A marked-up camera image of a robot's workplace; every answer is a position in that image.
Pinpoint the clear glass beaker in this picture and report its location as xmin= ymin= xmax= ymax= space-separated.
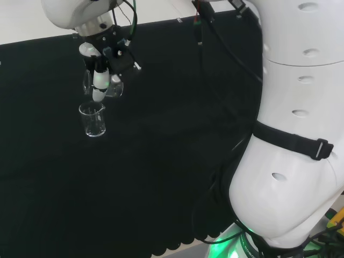
xmin=78 ymin=103 xmax=107 ymax=138
xmin=82 ymin=69 xmax=125 ymax=99

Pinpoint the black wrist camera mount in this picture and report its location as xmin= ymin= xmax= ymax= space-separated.
xmin=103 ymin=40 xmax=142 ymax=78

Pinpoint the black bench cloth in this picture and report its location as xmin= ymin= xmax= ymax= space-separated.
xmin=0 ymin=13 xmax=266 ymax=258

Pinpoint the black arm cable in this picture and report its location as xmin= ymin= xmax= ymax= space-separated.
xmin=206 ymin=10 xmax=263 ymax=83

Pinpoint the black cable bundle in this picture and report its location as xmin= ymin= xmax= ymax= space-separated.
xmin=192 ymin=134 xmax=256 ymax=242

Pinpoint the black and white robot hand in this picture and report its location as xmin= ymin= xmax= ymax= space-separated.
xmin=77 ymin=25 xmax=122 ymax=103

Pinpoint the wide black arm strap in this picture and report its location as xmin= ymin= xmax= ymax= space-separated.
xmin=252 ymin=120 xmax=334 ymax=161

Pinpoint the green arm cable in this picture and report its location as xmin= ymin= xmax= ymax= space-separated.
xmin=128 ymin=0 xmax=139 ymax=47

